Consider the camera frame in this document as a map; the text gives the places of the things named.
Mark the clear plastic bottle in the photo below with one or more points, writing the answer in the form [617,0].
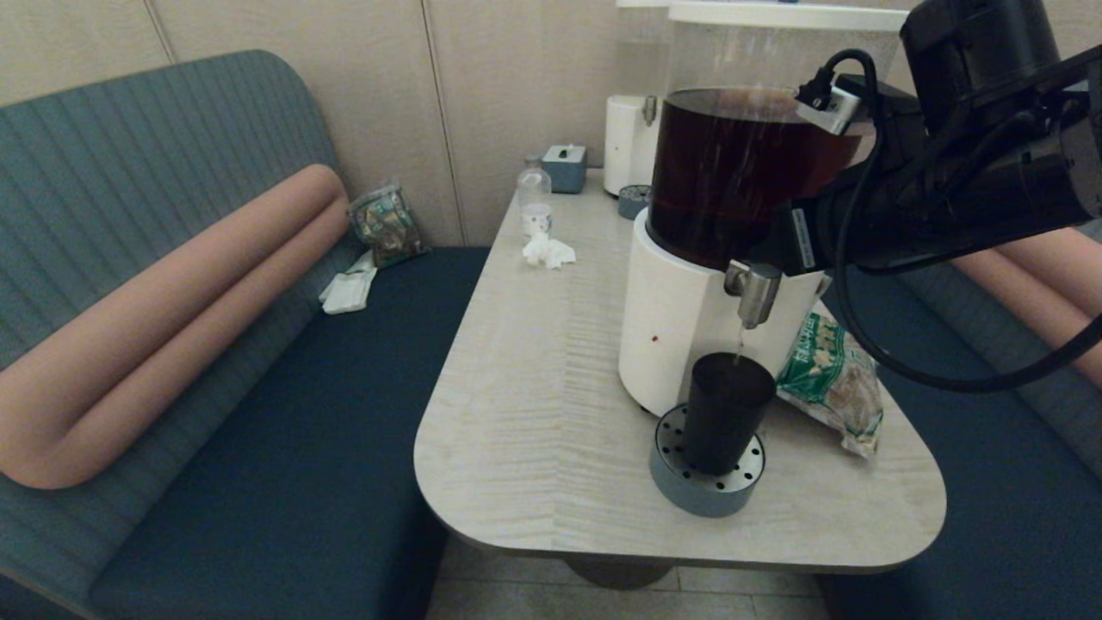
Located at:
[534,196]

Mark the blue-grey tissue box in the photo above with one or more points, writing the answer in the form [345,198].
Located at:
[564,170]

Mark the pink bolster back cushion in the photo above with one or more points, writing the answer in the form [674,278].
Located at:
[1059,284]
[172,323]

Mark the green printed snack bag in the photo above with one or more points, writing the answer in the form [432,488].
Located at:
[826,370]

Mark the small round drip tray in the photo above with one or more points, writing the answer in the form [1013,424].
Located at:
[631,202]

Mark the transparent snack bag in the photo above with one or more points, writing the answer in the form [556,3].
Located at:
[386,226]

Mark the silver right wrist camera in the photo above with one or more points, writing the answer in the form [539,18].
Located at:
[828,105]

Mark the dark round table pedestal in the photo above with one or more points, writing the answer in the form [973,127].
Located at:
[620,573]

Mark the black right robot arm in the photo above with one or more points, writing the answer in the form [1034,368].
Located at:
[1016,129]

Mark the silver metal dispenser tap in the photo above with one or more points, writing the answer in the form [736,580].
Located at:
[648,110]
[756,291]

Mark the clear empty beverage dispenser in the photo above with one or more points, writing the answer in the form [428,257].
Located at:
[624,145]

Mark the crumpled white tissue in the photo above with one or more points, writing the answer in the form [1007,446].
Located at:
[546,251]

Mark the large dark tea dispenser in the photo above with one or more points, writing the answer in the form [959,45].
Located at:
[689,319]

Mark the large round perforated drip tray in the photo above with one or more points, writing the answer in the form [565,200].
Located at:
[671,482]

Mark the white folded napkin pack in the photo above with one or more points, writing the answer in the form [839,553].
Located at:
[347,291]

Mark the blue-grey upholstered booth bench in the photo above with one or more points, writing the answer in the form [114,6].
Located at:
[129,155]
[990,482]

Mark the black plastic cup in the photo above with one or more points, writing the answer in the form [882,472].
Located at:
[725,413]

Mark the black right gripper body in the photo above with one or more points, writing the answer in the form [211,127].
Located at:
[887,220]

